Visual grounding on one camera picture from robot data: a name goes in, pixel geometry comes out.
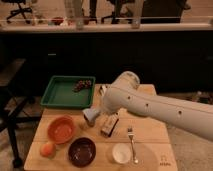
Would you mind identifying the light blue towel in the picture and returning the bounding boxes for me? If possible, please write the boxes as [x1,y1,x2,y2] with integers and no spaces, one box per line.
[83,108,98,123]

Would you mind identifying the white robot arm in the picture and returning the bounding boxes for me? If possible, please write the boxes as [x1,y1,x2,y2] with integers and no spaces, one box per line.
[92,71,213,141]

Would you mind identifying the orange red bowl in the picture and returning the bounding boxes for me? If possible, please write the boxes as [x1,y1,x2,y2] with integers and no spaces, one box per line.
[47,116,75,144]

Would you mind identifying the dark maroon bowl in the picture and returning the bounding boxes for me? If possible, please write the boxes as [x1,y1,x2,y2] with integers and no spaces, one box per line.
[68,137,96,167]

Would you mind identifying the white small bowl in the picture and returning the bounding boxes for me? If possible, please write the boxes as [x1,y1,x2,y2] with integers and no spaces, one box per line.
[112,143,131,164]

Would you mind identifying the small metal cup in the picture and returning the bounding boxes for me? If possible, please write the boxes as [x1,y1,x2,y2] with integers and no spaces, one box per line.
[85,121,95,128]

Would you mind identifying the bunch of dark grapes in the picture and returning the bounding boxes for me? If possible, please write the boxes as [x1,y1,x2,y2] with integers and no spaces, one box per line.
[73,80,92,92]

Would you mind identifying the silver fork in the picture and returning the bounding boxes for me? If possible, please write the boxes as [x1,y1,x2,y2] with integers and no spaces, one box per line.
[127,127,139,164]

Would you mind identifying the green plastic tray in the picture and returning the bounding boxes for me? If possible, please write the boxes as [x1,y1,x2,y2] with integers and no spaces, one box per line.
[41,76,96,109]

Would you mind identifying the orange fruit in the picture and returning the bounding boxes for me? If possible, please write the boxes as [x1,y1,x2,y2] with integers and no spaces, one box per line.
[40,142,56,157]

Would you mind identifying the black office chair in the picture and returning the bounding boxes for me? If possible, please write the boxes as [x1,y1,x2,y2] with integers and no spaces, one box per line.
[1,0,32,24]

